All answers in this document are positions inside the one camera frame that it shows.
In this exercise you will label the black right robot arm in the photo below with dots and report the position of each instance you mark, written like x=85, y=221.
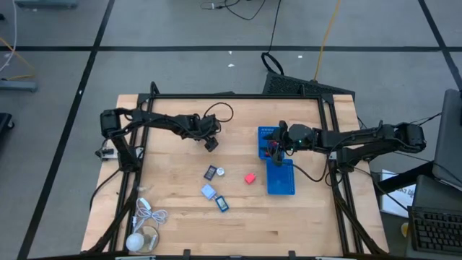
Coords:
x=361, y=139

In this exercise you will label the black metal table frame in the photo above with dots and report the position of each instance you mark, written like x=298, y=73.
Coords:
x=234, y=96

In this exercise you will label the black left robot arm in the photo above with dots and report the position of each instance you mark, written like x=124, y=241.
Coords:
x=155, y=119

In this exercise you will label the small white green-sided object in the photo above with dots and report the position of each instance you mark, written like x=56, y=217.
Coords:
x=220, y=172

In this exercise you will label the dark navy digital timer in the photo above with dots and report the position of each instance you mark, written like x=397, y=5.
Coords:
x=210, y=172

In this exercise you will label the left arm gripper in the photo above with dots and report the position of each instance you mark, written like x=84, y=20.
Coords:
x=202, y=126

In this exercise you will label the black laptop keyboard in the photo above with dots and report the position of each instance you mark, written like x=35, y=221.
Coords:
x=436, y=231

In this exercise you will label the black side table bar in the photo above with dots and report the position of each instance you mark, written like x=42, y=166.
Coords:
x=404, y=178

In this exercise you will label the white paper sheet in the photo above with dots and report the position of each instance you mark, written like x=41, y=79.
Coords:
x=397, y=198

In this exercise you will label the blue perforated plastic basket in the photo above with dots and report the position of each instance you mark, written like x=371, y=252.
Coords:
x=281, y=180
x=262, y=131

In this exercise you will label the grey control box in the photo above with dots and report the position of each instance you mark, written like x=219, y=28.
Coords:
x=107, y=153

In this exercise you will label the red wall charger cube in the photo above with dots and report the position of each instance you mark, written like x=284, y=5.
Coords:
x=273, y=144
x=249, y=178

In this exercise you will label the light blue wall charger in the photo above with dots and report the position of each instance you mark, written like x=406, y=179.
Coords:
x=208, y=191

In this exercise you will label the dark blue small packet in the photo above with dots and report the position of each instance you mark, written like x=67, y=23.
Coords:
x=222, y=204

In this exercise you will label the grey floor bar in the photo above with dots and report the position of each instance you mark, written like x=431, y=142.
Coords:
x=18, y=85

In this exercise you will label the grey closed laptop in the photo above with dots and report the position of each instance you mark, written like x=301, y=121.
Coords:
x=449, y=137

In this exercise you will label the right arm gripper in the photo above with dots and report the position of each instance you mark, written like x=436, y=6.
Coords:
x=301, y=137

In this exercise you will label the round clear lamp base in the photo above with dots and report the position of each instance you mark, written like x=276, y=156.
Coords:
x=151, y=234

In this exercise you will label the white light bulb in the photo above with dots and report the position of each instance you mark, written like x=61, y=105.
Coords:
x=134, y=242

